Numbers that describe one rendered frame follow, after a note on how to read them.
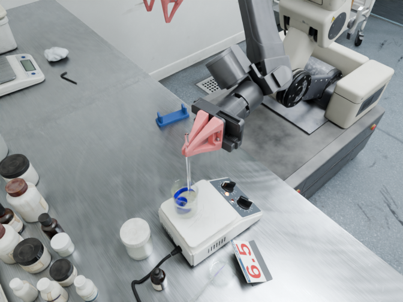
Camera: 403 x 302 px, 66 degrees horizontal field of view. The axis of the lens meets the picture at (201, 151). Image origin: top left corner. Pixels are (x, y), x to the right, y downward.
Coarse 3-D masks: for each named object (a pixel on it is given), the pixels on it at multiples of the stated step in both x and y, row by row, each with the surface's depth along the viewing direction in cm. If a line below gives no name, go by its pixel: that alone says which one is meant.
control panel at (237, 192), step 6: (216, 180) 73; (222, 180) 75; (228, 180) 76; (216, 186) 71; (234, 186) 75; (222, 192) 70; (228, 192) 71; (234, 192) 72; (240, 192) 73; (228, 198) 69; (234, 198) 70; (234, 204) 68; (252, 204) 71; (240, 210) 67; (246, 210) 68; (252, 210) 69; (258, 210) 70
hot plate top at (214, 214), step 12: (204, 180) 69; (204, 192) 67; (216, 192) 67; (168, 204) 65; (204, 204) 65; (216, 204) 65; (228, 204) 65; (168, 216) 63; (204, 216) 63; (216, 216) 63; (228, 216) 63; (180, 228) 61; (192, 228) 61; (204, 228) 61; (216, 228) 61; (192, 240) 60; (204, 240) 60
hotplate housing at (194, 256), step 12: (240, 216) 66; (252, 216) 68; (168, 228) 66; (228, 228) 64; (240, 228) 67; (180, 240) 62; (216, 240) 63; (228, 240) 67; (192, 252) 60; (204, 252) 63; (192, 264) 64
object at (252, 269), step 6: (240, 246) 66; (246, 246) 67; (240, 252) 64; (246, 252) 65; (246, 258) 64; (252, 258) 65; (246, 264) 63; (252, 264) 64; (246, 270) 61; (252, 270) 62; (258, 270) 64; (252, 276) 61; (258, 276) 62
